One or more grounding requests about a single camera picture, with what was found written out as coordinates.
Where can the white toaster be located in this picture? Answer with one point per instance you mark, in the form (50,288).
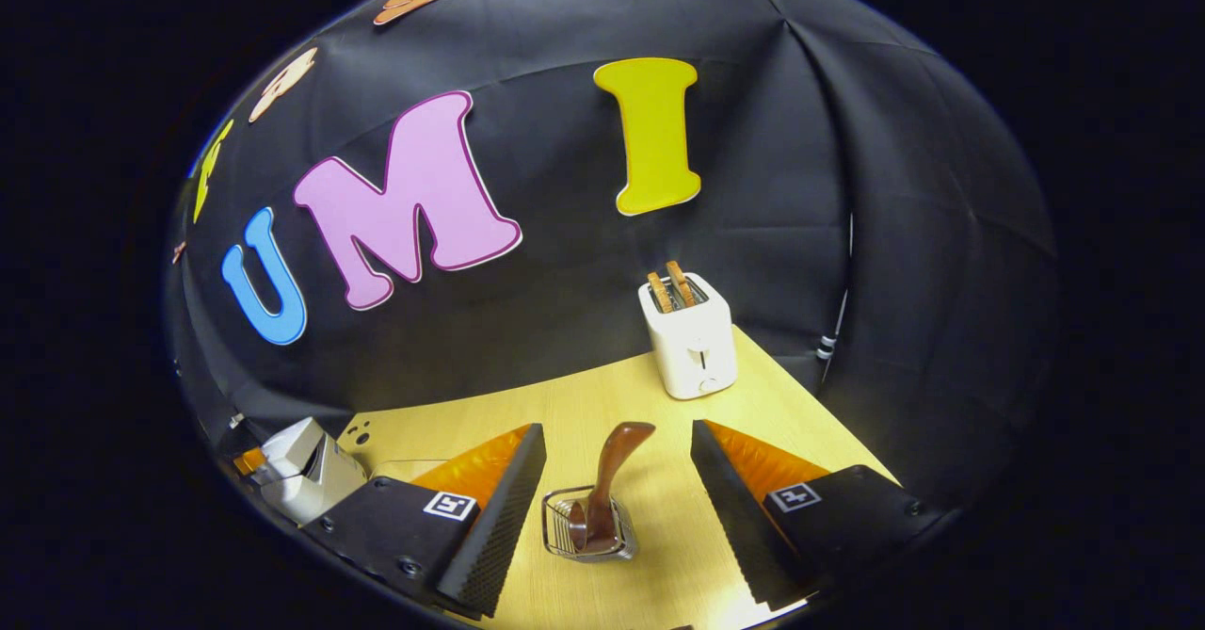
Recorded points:
(697,347)

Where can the clear container of rice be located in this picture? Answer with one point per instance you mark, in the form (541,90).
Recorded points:
(400,470)

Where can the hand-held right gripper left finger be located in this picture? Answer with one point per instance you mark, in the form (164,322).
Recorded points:
(504,526)

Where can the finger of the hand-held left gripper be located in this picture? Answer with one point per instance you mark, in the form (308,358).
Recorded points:
(249,461)

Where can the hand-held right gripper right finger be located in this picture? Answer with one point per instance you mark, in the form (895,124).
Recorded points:
(730,526)

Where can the toasted bread slice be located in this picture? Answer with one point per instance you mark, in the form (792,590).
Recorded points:
(660,293)
(680,283)

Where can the black backdrop cloth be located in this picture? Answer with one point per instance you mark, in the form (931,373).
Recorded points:
(565,46)

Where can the brown wooden spoon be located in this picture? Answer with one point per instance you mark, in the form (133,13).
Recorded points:
(612,470)

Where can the white rice cooker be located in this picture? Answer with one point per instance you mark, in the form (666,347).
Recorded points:
(311,481)

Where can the copper cloth clip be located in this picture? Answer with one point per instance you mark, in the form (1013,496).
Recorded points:
(178,252)

